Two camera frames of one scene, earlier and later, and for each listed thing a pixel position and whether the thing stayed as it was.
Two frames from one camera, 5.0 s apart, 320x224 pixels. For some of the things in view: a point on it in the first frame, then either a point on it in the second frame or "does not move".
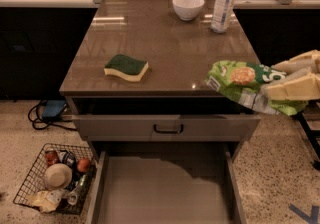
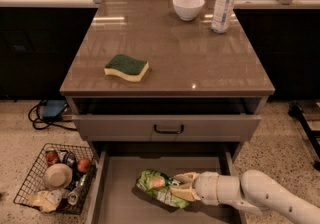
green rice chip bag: x=242 y=82 to x=156 y=184
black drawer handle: x=168 y=132 does not move
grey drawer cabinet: x=137 y=78 does not move
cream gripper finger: x=306 y=61 to x=205 y=184
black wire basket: x=60 y=180 does not move
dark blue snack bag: x=67 y=158 does not move
